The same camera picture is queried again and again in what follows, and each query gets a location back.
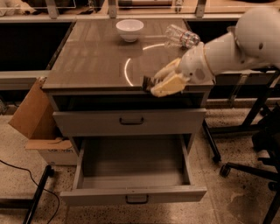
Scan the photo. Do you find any black table leg frame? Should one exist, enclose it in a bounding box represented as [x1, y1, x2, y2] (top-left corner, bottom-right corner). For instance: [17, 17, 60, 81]
[202, 70, 279, 163]

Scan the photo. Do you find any black floor cable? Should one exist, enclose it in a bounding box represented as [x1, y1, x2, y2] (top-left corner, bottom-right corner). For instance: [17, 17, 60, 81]
[0, 158, 61, 224]

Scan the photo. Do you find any brown cardboard flap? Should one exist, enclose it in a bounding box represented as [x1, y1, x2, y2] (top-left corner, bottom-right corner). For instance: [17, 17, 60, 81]
[9, 77, 56, 139]

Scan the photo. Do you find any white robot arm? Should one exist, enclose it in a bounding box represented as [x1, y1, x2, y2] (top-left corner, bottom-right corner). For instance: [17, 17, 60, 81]
[150, 7, 280, 97]

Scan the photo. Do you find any white cardboard box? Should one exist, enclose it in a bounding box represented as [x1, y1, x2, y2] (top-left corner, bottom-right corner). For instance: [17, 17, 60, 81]
[25, 138, 78, 165]

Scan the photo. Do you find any white ceramic bowl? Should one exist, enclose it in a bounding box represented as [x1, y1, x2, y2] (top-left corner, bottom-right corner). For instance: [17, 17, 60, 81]
[115, 19, 144, 42]

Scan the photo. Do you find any open lower drawer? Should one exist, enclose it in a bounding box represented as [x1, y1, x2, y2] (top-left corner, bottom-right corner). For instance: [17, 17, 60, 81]
[60, 135, 207, 207]

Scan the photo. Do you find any dark rxbar chocolate wrapper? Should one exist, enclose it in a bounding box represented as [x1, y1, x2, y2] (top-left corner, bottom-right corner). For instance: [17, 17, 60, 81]
[142, 76, 156, 92]

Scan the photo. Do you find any black stand leg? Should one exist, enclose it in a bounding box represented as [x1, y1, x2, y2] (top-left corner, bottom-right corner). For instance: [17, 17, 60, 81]
[0, 165, 54, 224]

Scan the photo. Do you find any clear plastic water bottle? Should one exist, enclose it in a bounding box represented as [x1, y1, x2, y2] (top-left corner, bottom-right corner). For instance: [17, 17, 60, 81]
[164, 24, 200, 49]

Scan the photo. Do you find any grey drawer cabinet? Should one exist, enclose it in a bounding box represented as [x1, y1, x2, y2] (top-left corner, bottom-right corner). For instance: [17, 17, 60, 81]
[43, 19, 212, 154]

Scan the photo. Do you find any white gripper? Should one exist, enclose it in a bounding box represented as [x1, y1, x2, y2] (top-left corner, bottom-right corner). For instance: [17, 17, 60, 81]
[150, 42, 214, 97]

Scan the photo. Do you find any closed upper drawer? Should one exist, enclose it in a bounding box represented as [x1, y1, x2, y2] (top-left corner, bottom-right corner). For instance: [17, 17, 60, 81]
[53, 108, 206, 137]

